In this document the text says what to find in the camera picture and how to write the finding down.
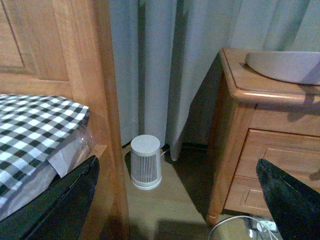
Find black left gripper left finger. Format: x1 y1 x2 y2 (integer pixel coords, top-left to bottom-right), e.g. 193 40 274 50
0 155 100 240

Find black white checkered bedsheet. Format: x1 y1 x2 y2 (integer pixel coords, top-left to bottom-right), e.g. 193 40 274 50
0 94 90 206

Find wooden bed headboard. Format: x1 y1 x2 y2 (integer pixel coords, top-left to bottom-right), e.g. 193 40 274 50
0 0 129 240

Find wooden nightstand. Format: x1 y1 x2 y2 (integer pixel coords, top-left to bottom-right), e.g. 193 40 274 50
206 48 320 225

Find white power strip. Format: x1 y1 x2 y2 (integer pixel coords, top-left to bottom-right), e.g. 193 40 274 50
245 217 278 240

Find plastic wrapped mattress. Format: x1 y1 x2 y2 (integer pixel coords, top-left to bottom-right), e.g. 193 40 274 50
0 126 94 220

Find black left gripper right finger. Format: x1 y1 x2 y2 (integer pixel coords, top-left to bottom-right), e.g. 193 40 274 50
256 158 320 240

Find white ribbed trash can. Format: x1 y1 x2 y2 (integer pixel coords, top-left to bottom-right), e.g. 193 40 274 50
130 134 162 191

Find white cable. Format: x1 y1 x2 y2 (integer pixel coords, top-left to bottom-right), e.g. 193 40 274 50
207 215 278 240

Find grey curtain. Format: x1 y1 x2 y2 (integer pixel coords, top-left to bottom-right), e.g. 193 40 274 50
109 0 320 160

